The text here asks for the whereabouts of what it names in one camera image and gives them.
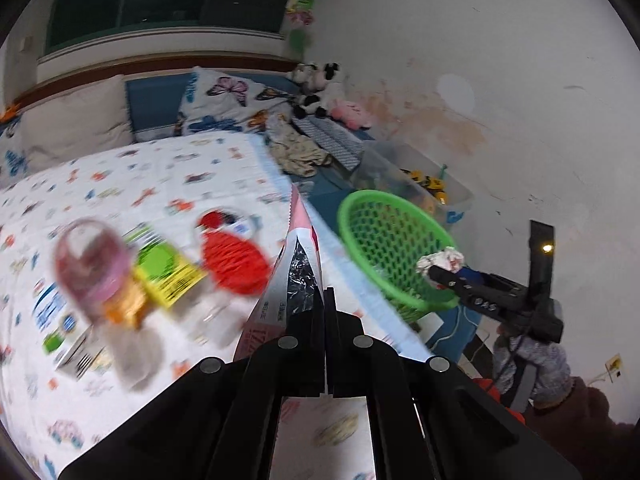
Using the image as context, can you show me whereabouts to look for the clear jar with pink band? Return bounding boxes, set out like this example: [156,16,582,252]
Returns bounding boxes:
[53,218,131,323]

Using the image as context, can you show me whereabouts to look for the pink foil snack bag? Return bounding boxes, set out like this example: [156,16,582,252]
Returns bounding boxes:
[233,185,323,362]

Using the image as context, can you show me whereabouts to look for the butterfly print pillow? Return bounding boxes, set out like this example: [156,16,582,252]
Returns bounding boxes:
[0,116,28,188]
[175,67,296,136]

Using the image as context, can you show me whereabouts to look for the butterfly print pillow right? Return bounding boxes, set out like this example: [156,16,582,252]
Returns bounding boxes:
[175,67,296,136]

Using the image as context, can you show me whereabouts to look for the green plastic mesh basket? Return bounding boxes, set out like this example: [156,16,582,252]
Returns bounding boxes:
[337,190,458,323]

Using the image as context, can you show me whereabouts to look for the black white cow plush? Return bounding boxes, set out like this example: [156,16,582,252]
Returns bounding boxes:
[288,62,345,119]

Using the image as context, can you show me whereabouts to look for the red round snack packet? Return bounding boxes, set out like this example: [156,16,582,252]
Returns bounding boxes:
[194,208,271,296]

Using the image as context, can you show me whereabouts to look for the pink plush toy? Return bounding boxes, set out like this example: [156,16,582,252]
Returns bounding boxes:
[330,100,373,130]

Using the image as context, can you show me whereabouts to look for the butterfly print pillow left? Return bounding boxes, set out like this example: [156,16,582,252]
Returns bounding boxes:
[0,116,28,188]

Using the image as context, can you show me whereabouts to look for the grey knit gloved right hand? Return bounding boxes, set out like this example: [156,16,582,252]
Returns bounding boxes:
[492,330,574,413]

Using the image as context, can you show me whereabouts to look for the grey patterned folded cloth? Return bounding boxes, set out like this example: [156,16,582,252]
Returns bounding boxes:
[292,116,363,172]

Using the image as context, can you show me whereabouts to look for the maroon right sleeve forearm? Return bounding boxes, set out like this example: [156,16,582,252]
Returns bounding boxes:
[524,377,639,479]

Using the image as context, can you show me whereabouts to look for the white snack wrapper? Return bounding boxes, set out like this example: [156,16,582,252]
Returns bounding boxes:
[416,246,465,289]

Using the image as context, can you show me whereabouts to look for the green yellow snack packet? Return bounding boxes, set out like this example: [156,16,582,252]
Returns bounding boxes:
[104,222,206,330]

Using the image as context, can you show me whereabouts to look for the beige pillow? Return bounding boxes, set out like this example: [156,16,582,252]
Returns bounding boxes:
[20,75,134,172]

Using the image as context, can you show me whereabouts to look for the colourful hanging wall toy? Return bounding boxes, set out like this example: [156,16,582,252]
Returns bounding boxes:
[283,0,314,60]

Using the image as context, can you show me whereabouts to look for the blue headboard cushion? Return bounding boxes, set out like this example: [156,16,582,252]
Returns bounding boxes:
[125,73,190,133]

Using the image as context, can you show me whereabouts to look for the crumpled beige clothes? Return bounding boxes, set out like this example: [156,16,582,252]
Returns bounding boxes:
[267,114,332,178]

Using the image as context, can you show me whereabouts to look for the yellow toy truck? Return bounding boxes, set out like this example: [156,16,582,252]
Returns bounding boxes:
[404,169,448,205]

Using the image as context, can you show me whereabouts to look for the clear plastic storage box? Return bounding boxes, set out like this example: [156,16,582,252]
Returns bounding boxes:
[352,141,473,229]

